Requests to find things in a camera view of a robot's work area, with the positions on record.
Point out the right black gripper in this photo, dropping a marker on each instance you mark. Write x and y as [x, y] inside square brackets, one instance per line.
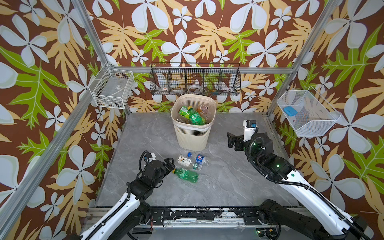
[238, 141]

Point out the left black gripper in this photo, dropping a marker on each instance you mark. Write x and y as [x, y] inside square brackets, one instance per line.
[171, 166]

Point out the white label small bottle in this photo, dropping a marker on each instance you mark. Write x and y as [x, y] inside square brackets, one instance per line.
[188, 164]

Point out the green soda bottle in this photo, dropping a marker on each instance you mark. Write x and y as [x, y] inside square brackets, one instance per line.
[194, 117]
[186, 175]

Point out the pepsi bottle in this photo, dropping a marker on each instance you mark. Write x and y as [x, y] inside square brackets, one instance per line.
[199, 158]

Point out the brown tea bottle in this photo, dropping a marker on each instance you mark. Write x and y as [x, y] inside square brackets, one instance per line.
[203, 109]

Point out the lime green label bottle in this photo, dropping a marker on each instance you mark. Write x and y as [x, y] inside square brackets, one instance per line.
[184, 112]

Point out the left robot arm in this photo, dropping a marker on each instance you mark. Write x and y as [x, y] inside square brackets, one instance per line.
[131, 209]

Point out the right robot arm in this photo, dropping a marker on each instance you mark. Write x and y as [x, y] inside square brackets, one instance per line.
[328, 221]

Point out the beige plastic waste bin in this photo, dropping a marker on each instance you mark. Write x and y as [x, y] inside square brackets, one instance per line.
[193, 137]

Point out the blue object in basket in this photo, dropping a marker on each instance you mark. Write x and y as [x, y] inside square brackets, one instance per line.
[290, 111]

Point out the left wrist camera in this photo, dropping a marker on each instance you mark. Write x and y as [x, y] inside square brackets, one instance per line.
[151, 157]

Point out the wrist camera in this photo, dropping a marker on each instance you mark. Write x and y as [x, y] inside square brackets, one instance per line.
[151, 157]
[250, 127]

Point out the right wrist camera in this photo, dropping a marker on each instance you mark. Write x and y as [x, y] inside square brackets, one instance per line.
[250, 127]

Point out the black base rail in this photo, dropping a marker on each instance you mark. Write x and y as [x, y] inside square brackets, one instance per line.
[162, 216]

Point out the white wire basket right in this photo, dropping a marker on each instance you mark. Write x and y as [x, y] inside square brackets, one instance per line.
[316, 116]

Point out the white wire basket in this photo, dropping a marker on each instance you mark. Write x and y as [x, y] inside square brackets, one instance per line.
[316, 116]
[111, 87]

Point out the black wire wall basket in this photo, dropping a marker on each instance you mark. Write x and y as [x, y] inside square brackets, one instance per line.
[207, 79]

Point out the white wire basket left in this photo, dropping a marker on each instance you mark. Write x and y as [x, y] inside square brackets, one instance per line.
[111, 87]

